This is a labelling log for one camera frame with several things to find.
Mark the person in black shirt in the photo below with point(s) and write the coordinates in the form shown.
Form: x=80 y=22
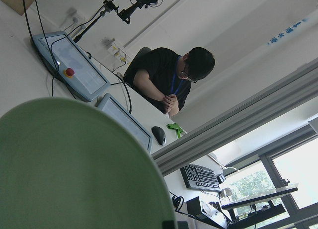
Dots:
x=164 y=78

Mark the teach pendant with red button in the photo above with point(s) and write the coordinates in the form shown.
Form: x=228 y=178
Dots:
x=70 y=65

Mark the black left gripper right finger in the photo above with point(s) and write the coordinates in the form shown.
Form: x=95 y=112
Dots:
x=182 y=224

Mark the black monitor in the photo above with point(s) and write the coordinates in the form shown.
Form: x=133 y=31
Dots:
x=258 y=216

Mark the light green plate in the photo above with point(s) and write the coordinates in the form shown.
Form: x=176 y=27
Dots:
x=67 y=165

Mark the grey aluminium frame beam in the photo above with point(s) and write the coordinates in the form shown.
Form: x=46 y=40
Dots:
x=279 y=98

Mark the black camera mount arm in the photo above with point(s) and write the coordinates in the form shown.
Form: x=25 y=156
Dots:
x=124 y=14

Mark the black keyboard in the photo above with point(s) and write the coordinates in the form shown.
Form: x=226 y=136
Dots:
x=200 y=178

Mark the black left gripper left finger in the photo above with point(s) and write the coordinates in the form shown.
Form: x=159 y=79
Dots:
x=168 y=225

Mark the black computer mouse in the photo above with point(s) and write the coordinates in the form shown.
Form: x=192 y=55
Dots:
x=159 y=135

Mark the black box device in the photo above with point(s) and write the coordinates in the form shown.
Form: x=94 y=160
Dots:
x=206 y=213

